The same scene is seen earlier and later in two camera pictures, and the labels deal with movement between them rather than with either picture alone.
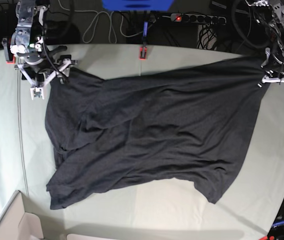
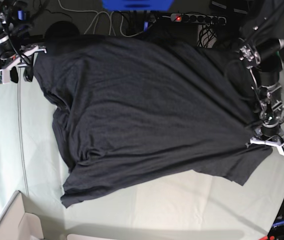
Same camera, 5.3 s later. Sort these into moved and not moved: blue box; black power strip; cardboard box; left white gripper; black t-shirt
Moved: left white gripper; black t-shirt
Not moved: blue box; cardboard box; black power strip
